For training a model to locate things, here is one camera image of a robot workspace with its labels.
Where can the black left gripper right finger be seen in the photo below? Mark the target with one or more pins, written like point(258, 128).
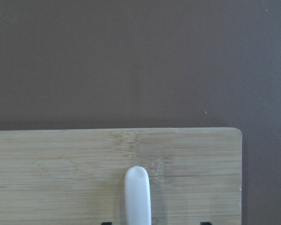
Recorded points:
point(205, 223)

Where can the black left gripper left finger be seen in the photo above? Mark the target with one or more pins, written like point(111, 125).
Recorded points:
point(106, 223)

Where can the white plastic spoon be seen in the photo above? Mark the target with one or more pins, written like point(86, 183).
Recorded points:
point(137, 196)

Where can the bamboo cutting board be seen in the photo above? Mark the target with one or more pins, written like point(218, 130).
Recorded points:
point(76, 177)

